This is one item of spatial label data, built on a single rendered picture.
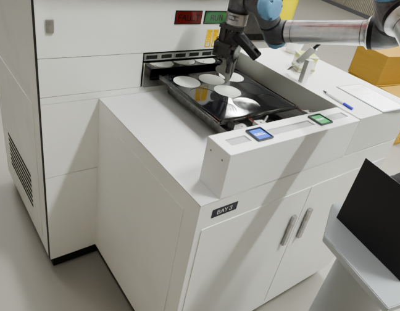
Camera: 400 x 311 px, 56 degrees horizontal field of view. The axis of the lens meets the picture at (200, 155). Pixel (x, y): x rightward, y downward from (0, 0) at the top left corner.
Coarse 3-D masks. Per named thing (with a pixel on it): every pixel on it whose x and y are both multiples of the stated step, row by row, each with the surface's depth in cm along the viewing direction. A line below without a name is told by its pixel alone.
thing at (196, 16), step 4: (180, 12) 134; (184, 12) 135; (188, 12) 136; (192, 12) 137; (196, 12) 138; (200, 12) 139; (180, 16) 135; (184, 16) 136; (188, 16) 137; (192, 16) 138; (196, 16) 139; (200, 16) 140; (176, 20) 135; (180, 20) 136; (184, 20) 137; (188, 20) 138; (192, 20) 139; (196, 20) 140; (200, 20) 141
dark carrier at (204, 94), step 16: (224, 80) 147; (192, 96) 129; (208, 96) 132; (224, 96) 134; (240, 96) 136; (256, 96) 139; (272, 96) 142; (224, 112) 123; (240, 112) 125; (256, 112) 127
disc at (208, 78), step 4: (200, 76) 146; (204, 76) 147; (208, 76) 147; (212, 76) 148; (216, 76) 149; (204, 80) 143; (208, 80) 144; (212, 80) 144; (216, 80) 145; (220, 80) 146; (212, 84) 141; (216, 84) 142; (220, 84) 142
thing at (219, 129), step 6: (168, 90) 147; (174, 96) 144; (180, 96) 141; (180, 102) 142; (186, 102) 138; (192, 108) 136; (198, 114) 134; (204, 120) 132; (210, 120) 129; (210, 126) 130; (216, 126) 127; (222, 126) 125; (222, 132) 125
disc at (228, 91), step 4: (216, 88) 139; (220, 88) 139; (224, 88) 140; (228, 88) 141; (232, 88) 141; (220, 92) 136; (224, 92) 137; (228, 92) 138; (232, 92) 138; (236, 92) 139; (240, 92) 140; (232, 96) 135; (236, 96) 136
